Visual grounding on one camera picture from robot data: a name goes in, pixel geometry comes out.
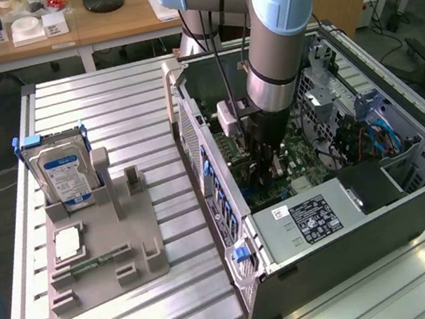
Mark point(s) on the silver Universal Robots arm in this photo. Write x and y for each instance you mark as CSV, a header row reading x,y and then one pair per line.
x,y
276,48

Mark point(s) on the white paper stack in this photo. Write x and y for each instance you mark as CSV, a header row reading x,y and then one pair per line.
x,y
158,8

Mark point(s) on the grey parts rack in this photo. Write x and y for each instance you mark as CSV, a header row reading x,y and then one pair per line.
x,y
99,234

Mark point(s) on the green RAM stick bare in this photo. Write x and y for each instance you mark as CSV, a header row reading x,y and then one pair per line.
x,y
91,263

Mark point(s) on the green motherboard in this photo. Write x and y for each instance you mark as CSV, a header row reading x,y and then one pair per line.
x,y
302,161

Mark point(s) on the hard disk in blue caddy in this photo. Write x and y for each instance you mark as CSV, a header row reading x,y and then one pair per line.
x,y
64,179

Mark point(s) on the silver CPU chip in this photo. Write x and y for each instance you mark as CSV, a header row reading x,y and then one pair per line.
x,y
66,244

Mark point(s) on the blue case latch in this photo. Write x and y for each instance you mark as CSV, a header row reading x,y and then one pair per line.
x,y
240,254

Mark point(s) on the grey power supply unit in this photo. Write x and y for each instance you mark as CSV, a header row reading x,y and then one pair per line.
x,y
311,220

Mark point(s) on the open grey PC case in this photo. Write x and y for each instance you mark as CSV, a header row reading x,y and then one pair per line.
x,y
332,250

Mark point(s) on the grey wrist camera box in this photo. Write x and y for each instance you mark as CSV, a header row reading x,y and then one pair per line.
x,y
228,118

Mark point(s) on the metal disk bay cage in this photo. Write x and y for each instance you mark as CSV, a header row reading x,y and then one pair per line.
x,y
324,113

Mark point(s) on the black plastic shroud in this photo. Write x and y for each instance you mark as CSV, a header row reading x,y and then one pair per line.
x,y
370,187

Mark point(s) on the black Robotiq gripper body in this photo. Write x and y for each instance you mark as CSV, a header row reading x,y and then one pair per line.
x,y
272,129

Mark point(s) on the plain white box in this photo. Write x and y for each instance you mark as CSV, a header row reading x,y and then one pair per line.
x,y
54,24

